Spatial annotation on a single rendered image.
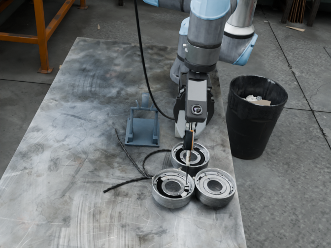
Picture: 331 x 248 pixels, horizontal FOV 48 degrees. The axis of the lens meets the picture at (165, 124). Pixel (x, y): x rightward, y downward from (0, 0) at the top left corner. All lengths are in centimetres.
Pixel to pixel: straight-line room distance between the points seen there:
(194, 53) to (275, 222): 142
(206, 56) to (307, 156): 184
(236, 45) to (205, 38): 51
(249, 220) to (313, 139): 93
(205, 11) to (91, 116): 58
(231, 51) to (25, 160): 73
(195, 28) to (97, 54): 83
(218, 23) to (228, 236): 47
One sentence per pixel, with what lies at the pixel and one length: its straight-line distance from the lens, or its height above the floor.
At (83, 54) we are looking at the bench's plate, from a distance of 155.
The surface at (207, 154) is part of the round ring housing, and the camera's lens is 104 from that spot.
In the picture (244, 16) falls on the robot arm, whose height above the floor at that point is 109.
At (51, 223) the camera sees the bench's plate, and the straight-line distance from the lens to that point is 90.
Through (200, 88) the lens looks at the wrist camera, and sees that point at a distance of 81.
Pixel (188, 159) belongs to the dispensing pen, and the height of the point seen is 89.
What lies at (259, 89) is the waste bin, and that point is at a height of 35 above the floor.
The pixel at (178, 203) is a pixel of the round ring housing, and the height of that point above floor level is 83.
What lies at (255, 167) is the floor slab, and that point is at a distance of 233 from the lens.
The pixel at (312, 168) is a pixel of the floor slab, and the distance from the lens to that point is 248.
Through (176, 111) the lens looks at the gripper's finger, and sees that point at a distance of 87.
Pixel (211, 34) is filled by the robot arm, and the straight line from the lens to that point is 77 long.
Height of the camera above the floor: 150
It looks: 37 degrees down
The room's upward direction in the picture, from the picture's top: 7 degrees clockwise
